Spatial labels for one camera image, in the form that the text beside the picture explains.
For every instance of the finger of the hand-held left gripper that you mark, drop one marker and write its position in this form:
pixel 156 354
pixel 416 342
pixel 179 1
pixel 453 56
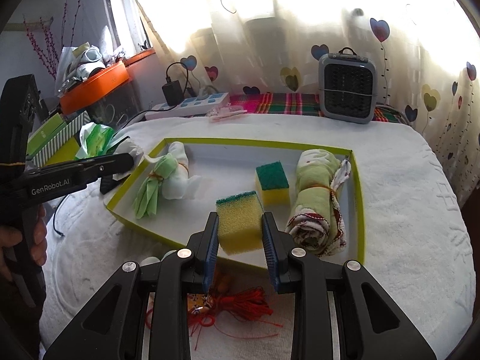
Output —
pixel 112 164

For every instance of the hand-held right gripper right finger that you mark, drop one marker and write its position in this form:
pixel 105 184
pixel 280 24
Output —
pixel 270 251

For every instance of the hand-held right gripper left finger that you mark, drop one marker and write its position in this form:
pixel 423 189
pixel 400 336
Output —
pixel 211 247

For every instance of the yellow sponge with green scourer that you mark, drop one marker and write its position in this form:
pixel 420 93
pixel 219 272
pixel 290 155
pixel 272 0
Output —
pixel 240 225
pixel 272 189

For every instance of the green cloth bundle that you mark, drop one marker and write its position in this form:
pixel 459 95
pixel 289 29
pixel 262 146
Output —
pixel 148 198

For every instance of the red tassel mask ornament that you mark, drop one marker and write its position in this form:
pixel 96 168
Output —
pixel 240 300

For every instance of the white green printed sock bundle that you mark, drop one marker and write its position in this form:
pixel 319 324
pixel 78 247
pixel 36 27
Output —
pixel 152 260

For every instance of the green patterned towel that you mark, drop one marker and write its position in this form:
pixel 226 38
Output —
pixel 311 198

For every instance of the yellow-green shallow box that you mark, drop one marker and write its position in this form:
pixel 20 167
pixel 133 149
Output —
pixel 225 161

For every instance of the person's left hand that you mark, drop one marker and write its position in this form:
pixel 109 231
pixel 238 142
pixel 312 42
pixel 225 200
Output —
pixel 9 251

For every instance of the green white plastic bag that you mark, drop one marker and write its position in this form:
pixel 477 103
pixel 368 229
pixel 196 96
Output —
pixel 95 137

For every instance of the green striped gift box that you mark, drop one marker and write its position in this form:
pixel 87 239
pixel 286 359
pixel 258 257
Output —
pixel 56 138

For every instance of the dark glass panel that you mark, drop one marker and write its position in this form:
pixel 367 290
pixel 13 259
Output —
pixel 120 105

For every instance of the orange tray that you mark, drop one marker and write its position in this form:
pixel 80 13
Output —
pixel 97 86

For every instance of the black power adapter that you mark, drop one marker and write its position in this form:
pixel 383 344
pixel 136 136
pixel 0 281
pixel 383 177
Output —
pixel 172 93

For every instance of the pile of clutter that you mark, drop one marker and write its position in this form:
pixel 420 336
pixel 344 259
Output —
pixel 88 58

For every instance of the white power strip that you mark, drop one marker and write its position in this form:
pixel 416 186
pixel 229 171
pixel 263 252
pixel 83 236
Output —
pixel 202 101

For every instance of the orange window ledge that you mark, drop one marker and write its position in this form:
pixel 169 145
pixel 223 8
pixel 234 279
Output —
pixel 138 57

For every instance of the pink comb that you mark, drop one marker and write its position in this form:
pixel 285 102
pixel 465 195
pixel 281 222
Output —
pixel 225 113

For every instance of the pink blossom branches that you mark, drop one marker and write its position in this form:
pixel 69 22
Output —
pixel 50 50

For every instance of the plaid cloth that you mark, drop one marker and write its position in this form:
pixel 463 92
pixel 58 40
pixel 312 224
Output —
pixel 277 103

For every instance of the window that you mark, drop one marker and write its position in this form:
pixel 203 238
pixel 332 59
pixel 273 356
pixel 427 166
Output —
pixel 120 15

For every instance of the grey portable heater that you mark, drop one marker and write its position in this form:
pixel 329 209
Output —
pixel 347 86

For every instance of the heart print curtain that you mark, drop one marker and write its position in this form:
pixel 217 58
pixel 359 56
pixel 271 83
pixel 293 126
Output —
pixel 262 26

